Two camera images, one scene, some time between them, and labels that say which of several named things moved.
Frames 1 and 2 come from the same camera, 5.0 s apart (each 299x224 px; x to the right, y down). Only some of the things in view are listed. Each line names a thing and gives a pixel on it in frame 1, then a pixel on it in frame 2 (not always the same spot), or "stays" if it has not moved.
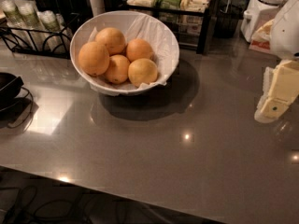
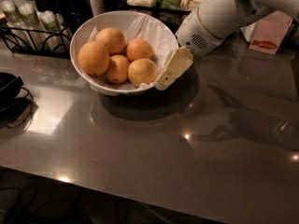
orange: x=142 y=70 stays
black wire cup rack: x=39 y=42 stays
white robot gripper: x=286 y=32 to x=193 y=32
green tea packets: x=168 y=1 stays
